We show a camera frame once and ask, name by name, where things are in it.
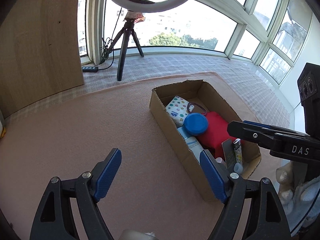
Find red cushion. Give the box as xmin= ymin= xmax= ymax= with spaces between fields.
xmin=197 ymin=112 xmax=236 ymax=159

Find polka dot tissue pack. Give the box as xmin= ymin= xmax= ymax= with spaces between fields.
xmin=165 ymin=95 xmax=194 ymax=127

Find light wooden board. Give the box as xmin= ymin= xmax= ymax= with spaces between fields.
xmin=1 ymin=0 xmax=84 ymax=117

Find cardboard box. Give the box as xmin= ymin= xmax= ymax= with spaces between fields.
xmin=149 ymin=80 xmax=258 ymax=202

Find brown hair ties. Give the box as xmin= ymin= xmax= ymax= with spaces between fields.
xmin=186 ymin=102 xmax=208 ymax=117

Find black inline cable remote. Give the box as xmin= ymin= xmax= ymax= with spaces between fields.
xmin=82 ymin=66 xmax=99 ymax=73

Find white sunscreen bottle blue cap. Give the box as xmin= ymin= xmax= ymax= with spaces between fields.
xmin=177 ymin=126 xmax=204 ymax=163

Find ring light black cable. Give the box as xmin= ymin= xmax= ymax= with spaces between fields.
xmin=96 ymin=7 xmax=123 ymax=71

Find patterned small tube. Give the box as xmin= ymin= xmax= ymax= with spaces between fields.
xmin=233 ymin=138 xmax=242 ymax=165

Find black box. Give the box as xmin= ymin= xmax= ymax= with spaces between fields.
xmin=222 ymin=139 xmax=236 ymax=173

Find blue phone stand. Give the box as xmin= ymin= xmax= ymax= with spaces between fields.
xmin=183 ymin=113 xmax=209 ymax=136

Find pink cream tube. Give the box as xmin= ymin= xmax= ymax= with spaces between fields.
xmin=215 ymin=157 xmax=227 ymax=166

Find pink blanket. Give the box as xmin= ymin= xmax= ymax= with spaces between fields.
xmin=0 ymin=71 xmax=283 ymax=240

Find plaid bed sheet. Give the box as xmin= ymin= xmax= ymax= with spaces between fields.
xmin=5 ymin=54 xmax=295 ymax=128

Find right gloved hand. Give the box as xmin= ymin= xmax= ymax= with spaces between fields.
xmin=276 ymin=161 xmax=319 ymax=236

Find right penguin plush toy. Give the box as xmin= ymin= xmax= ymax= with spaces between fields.
xmin=0 ymin=127 xmax=7 ymax=139

